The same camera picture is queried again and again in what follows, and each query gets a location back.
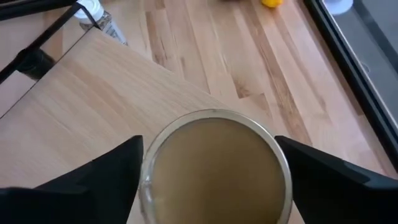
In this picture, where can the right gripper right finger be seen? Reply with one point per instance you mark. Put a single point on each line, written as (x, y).
(342, 196)

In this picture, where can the wooden shelf black metal frame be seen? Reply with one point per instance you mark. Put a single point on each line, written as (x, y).
(93, 93)

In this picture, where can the yellow lemon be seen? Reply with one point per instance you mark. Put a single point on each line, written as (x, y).
(272, 3)

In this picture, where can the white lid seasoning jar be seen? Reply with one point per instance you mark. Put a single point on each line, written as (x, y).
(90, 7)

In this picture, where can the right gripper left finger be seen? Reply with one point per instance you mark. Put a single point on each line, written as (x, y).
(93, 193)

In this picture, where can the white round pot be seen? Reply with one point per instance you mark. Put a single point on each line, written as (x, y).
(337, 5)

